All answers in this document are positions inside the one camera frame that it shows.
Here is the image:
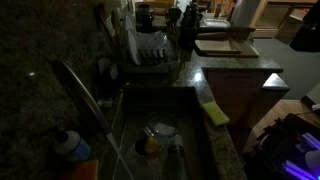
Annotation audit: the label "lower wooden cutting board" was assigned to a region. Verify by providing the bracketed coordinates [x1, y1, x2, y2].
[197, 39, 259, 58]

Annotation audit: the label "yellow green sponge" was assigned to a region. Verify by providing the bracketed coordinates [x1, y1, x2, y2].
[202, 101, 230, 126]

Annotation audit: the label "white plate front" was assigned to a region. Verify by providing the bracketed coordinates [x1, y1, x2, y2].
[127, 30, 141, 65]

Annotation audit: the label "wooden cutting board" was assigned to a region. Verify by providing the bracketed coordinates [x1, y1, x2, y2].
[195, 40, 241, 54]
[197, 39, 259, 58]

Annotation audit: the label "upper wooden cutting board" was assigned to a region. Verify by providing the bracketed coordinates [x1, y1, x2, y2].
[195, 40, 241, 54]

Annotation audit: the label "clear bottle in sink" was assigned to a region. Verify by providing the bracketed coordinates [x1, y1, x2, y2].
[166, 135, 187, 180]

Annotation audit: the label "wooden cabinet doors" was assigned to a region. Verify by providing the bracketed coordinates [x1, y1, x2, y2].
[206, 70, 290, 129]

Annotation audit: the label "yellow cup in sink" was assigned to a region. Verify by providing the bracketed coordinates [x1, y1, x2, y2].
[144, 127, 159, 154]

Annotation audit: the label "black knife block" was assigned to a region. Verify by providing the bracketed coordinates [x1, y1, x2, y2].
[179, 0, 203, 49]

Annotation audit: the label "dish drying rack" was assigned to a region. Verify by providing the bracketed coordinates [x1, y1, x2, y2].
[123, 31, 180, 74]

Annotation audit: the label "white plate rear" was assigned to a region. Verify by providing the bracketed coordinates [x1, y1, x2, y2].
[125, 15, 137, 35]

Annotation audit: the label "stainless steel sink basin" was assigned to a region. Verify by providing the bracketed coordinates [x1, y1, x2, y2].
[100, 87, 218, 180]

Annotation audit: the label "white soap dispenser bottle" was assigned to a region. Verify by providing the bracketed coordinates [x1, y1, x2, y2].
[53, 129, 91, 163]

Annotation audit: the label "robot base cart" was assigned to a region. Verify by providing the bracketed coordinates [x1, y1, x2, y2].
[242, 113, 320, 180]

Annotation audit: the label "orange sponge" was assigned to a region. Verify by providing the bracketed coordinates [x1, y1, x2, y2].
[60, 160, 98, 180]

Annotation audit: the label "white plate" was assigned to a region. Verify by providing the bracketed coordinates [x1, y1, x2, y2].
[125, 15, 137, 35]
[127, 30, 141, 65]

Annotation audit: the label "chrome kitchen faucet spout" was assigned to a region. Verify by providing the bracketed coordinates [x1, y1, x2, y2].
[50, 60, 111, 134]

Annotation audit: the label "clear tray on counter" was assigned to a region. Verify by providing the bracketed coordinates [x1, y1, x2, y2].
[200, 19, 230, 28]

